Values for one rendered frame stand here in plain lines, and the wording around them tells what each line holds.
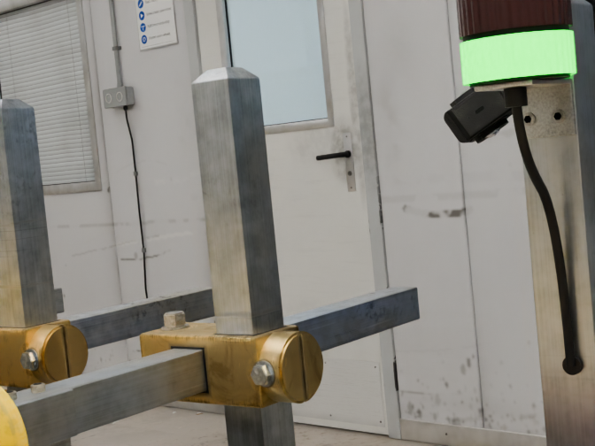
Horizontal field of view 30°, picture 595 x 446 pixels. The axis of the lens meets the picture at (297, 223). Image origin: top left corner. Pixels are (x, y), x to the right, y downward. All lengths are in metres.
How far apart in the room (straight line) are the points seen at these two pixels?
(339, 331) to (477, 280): 2.94
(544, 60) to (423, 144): 3.35
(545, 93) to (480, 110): 0.12
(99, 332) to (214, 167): 0.33
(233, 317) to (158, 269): 4.26
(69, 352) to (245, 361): 0.22
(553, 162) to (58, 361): 0.48
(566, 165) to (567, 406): 0.14
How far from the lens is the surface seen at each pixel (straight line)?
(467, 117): 0.75
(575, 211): 0.64
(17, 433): 0.67
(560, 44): 0.59
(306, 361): 0.78
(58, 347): 0.95
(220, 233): 0.78
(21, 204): 0.96
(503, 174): 3.75
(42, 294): 0.97
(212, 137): 0.78
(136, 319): 1.10
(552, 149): 0.64
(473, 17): 0.59
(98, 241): 5.38
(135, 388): 0.76
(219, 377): 0.80
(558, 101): 0.63
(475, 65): 0.59
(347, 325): 0.94
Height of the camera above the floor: 1.09
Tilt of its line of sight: 4 degrees down
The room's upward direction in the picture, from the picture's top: 6 degrees counter-clockwise
